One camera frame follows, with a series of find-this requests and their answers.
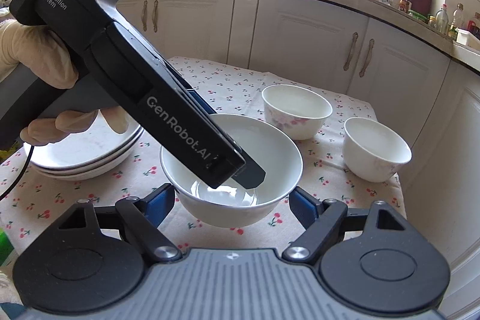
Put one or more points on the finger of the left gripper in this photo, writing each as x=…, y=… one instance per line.
x=251, y=175

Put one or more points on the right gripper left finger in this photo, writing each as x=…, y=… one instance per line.
x=140, y=221

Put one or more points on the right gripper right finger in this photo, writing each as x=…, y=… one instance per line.
x=322, y=222

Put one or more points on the pink flower white bowl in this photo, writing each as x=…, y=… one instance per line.
x=296, y=111

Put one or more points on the small deep white plate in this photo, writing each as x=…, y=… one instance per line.
x=80, y=149

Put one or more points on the stained large white plate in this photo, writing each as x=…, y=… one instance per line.
x=85, y=155

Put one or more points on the gloved left hand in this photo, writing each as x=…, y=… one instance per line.
x=42, y=51

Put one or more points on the green package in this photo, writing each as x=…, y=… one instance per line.
x=7, y=250

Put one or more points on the white plastic tray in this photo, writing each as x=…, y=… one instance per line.
x=466, y=38

